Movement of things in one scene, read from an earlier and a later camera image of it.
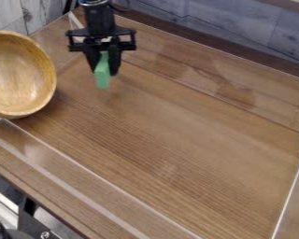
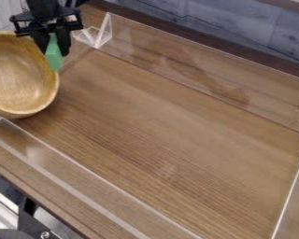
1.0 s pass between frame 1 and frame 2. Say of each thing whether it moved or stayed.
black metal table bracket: stayed
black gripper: moved
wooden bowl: stayed
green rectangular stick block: moved
